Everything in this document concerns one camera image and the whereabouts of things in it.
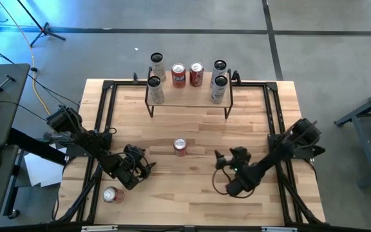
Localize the red Fanta soda can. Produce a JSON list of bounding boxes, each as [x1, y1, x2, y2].
[[189, 61, 205, 88], [173, 137, 188, 158], [102, 186, 125, 204], [171, 63, 187, 89]]

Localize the yellow extension cable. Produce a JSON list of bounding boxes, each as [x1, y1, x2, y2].
[[0, 0, 53, 117]]

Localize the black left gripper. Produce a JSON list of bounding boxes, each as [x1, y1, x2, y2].
[[113, 155, 157, 190]]

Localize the grey metal table frame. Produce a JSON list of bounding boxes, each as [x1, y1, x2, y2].
[[333, 82, 371, 189]]

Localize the silver Celsius slim can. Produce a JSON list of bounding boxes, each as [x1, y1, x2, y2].
[[147, 75, 166, 106], [211, 59, 229, 80], [149, 52, 167, 83], [210, 75, 229, 105]]

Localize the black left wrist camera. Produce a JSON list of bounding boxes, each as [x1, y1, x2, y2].
[[123, 144, 146, 160]]

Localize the black right camera cable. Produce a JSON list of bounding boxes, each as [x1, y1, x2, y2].
[[211, 167, 256, 198]]

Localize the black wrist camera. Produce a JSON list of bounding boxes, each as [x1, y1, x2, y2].
[[230, 146, 252, 165], [123, 144, 146, 160]]

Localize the dark grey side desk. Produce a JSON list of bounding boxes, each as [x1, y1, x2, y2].
[[0, 63, 31, 228]]

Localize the black aluminium table frame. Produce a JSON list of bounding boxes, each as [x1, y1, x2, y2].
[[55, 79, 327, 228]]

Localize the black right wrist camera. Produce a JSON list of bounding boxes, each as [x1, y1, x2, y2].
[[230, 146, 252, 165]]

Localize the wooden shelf with black legs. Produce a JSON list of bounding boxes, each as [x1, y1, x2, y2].
[[144, 66, 234, 119]]

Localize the black tripod stand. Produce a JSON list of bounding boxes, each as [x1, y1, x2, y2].
[[15, 0, 66, 48]]

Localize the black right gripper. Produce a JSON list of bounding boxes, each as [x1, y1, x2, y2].
[[214, 150, 257, 181]]

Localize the silver metal bracket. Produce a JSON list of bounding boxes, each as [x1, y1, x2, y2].
[[81, 225, 119, 232], [261, 226, 298, 232]]

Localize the black diagonal support bar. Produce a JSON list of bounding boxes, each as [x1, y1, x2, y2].
[[7, 128, 68, 166]]

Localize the white paper sheets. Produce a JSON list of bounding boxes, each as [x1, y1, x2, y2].
[[23, 146, 68, 188]]

